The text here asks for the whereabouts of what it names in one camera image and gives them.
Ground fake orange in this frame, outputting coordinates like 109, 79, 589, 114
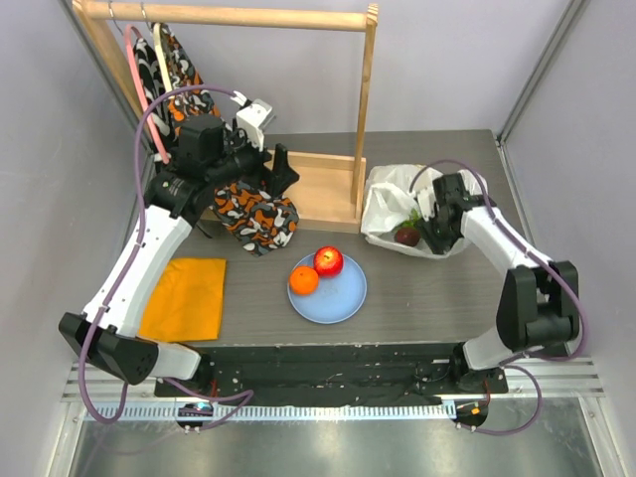
288, 265, 320, 296

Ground wooden clothes rack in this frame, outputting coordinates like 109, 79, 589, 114
72, 1, 379, 234

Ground green fake grapes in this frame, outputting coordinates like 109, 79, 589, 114
401, 209, 422, 229

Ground white plastic bag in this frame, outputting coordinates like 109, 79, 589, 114
361, 164, 502, 262

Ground orange grey patterned garment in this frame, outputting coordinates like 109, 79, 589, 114
163, 24, 299, 256

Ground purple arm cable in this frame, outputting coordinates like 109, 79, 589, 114
409, 158, 590, 434
79, 83, 254, 433

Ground black white zebra garment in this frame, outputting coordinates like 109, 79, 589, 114
131, 38, 213, 239

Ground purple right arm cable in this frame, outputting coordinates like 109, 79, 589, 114
409, 158, 590, 434

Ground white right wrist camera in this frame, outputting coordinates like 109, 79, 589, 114
415, 185, 436, 221

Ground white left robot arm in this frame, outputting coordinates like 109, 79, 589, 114
59, 105, 299, 397

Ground orange folded cloth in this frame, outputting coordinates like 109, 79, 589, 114
138, 257, 227, 343

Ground dark red fake plum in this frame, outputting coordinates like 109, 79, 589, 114
394, 227, 421, 247

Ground blue plastic plate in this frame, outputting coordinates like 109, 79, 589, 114
287, 254, 368, 325

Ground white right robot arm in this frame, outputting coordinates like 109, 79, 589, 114
415, 170, 581, 393

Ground cream clothes hanger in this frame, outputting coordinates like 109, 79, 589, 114
152, 22, 173, 92

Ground red fake apple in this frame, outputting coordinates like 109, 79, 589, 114
313, 245, 344, 277

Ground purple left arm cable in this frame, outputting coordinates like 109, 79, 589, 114
79, 83, 254, 433

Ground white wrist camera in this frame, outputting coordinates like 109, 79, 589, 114
231, 90, 275, 152
415, 185, 436, 221

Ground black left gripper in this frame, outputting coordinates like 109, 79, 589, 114
206, 123, 298, 197

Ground pink clothes hanger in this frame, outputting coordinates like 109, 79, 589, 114
123, 24, 170, 164

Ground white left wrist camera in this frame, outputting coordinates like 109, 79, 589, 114
231, 90, 275, 152

